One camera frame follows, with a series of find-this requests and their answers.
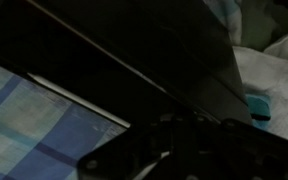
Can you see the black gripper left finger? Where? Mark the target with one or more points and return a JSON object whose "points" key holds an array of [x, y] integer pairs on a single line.
{"points": [[134, 160]]}

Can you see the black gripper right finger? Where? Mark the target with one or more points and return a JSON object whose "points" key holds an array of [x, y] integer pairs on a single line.
{"points": [[244, 156]]}

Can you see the black laptop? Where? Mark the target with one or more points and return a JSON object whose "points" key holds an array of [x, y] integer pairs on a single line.
{"points": [[124, 50]]}

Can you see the teal navy striped towel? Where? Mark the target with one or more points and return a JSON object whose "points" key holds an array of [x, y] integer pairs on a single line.
{"points": [[259, 108]]}

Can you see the white crumpled cloth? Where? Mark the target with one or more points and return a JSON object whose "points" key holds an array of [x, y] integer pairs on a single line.
{"points": [[277, 83]]}

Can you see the blue plaid duvet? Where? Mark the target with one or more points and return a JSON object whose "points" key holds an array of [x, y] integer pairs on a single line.
{"points": [[27, 133]]}

